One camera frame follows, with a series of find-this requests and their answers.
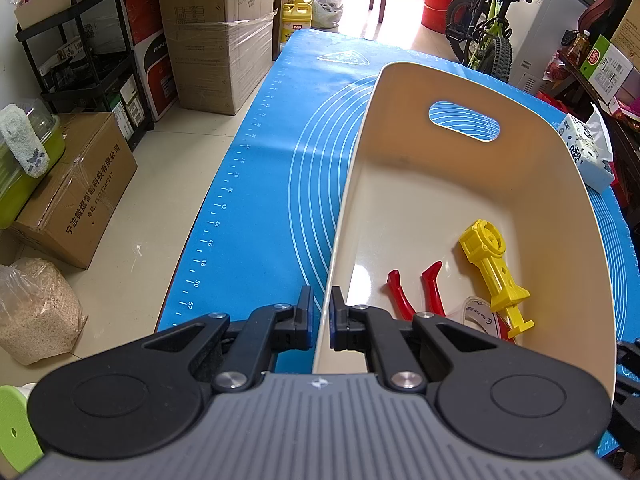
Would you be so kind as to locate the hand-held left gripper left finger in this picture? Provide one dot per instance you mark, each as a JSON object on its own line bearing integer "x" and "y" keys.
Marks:
{"x": 306, "y": 317}

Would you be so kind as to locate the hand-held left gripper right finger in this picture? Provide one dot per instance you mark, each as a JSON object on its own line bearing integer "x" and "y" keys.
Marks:
{"x": 334, "y": 317}

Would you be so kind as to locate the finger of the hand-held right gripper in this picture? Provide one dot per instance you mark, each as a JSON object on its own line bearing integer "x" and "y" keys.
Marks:
{"x": 630, "y": 354}

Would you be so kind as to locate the white tape roll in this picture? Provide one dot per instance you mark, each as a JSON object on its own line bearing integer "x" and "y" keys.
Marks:
{"x": 475, "y": 315}

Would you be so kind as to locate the beige plastic storage bin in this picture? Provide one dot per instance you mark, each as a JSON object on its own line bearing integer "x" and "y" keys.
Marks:
{"x": 425, "y": 200}

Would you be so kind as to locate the yellow plastic toy tool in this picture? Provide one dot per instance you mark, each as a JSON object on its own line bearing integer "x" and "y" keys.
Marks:
{"x": 492, "y": 270}

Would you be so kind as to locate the blue silicone baking mat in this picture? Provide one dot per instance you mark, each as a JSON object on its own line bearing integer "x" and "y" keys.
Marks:
{"x": 280, "y": 135}

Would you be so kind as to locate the white patterned tissue box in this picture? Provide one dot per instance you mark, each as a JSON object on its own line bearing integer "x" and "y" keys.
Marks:
{"x": 585, "y": 155}

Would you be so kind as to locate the dark wooden side table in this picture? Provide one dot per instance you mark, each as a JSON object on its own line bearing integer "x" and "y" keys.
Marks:
{"x": 625, "y": 135}

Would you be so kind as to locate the large printed cardboard box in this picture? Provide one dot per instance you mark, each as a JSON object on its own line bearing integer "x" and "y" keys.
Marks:
{"x": 75, "y": 195}

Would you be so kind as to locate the film wrapped cardboard box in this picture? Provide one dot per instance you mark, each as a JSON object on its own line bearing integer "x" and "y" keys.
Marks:
{"x": 220, "y": 65}

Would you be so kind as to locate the clear bag of grain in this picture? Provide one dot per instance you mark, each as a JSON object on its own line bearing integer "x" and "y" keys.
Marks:
{"x": 35, "y": 315}

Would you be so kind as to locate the green white carton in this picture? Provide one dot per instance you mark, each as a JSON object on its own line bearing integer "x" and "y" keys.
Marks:
{"x": 607, "y": 70}

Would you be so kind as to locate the red white appliance box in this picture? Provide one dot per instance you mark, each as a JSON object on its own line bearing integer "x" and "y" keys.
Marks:
{"x": 155, "y": 70}

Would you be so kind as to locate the yellow plastic jug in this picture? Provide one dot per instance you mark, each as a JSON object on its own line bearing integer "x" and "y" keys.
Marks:
{"x": 296, "y": 20}

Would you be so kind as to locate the black shelf rack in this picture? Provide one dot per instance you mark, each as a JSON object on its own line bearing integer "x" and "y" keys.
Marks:
{"x": 95, "y": 95}

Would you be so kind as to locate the white plastic bag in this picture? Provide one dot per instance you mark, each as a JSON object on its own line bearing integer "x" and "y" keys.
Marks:
{"x": 327, "y": 7}

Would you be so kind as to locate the lime green stool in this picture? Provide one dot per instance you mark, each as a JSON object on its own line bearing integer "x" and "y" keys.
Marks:
{"x": 15, "y": 425}

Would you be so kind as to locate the orange drink bottle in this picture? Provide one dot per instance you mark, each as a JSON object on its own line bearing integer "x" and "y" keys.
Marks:
{"x": 579, "y": 47}

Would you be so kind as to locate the green container with clear lid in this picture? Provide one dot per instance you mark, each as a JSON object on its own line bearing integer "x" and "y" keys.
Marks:
{"x": 15, "y": 195}

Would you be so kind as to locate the green black bicycle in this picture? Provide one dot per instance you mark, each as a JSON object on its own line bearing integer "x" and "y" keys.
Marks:
{"x": 495, "y": 45}

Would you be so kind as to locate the red bucket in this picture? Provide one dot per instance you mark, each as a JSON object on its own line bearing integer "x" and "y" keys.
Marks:
{"x": 435, "y": 10}

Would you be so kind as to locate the plain brown cardboard box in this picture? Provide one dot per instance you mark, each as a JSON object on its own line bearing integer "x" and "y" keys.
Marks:
{"x": 627, "y": 25}

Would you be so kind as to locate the white fluffy towel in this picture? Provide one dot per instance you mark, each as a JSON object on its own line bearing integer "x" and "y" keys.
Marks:
{"x": 22, "y": 140}

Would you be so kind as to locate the white chest freezer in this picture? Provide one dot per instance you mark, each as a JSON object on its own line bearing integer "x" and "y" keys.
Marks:
{"x": 545, "y": 30}

